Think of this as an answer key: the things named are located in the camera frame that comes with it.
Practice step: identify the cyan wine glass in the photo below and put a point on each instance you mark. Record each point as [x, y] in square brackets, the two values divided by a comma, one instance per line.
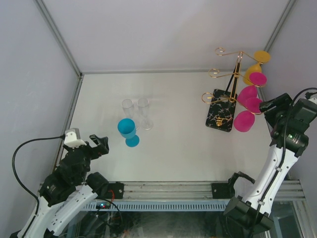
[127, 129]

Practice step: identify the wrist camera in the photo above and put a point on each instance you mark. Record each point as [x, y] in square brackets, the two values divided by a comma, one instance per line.
[73, 139]
[311, 96]

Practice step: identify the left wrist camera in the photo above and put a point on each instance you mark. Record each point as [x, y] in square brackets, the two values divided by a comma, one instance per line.
[73, 139]

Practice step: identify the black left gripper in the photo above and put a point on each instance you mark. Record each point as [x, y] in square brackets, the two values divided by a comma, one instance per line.
[97, 150]

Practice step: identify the gold wire wine glass rack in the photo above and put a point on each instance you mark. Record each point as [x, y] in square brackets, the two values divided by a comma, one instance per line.
[224, 107]

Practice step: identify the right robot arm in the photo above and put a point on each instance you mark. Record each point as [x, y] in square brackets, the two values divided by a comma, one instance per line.
[252, 199]

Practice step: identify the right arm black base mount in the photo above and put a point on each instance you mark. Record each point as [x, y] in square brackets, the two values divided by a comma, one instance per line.
[222, 190]

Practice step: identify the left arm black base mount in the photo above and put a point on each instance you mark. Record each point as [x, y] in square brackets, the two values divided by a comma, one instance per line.
[115, 190]

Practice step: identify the blue slotted cable duct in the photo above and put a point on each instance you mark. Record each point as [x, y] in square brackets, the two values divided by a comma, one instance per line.
[158, 206]

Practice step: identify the aluminium front frame rail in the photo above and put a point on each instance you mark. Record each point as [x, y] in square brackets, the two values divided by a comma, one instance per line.
[165, 191]

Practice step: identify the yellow wine glass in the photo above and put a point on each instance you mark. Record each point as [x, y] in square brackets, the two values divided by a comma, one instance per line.
[260, 57]

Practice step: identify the pink wine glass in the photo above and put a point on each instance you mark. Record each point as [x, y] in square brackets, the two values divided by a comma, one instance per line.
[257, 80]
[245, 119]

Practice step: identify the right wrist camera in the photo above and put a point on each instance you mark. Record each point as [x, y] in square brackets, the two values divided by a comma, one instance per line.
[311, 96]

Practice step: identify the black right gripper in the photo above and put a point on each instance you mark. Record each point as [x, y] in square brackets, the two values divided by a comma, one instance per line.
[281, 102]

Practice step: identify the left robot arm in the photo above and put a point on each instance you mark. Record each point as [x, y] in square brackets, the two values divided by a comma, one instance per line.
[68, 189]

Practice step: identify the clear champagne flute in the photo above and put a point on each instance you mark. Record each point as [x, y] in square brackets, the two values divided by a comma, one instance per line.
[143, 106]
[129, 111]

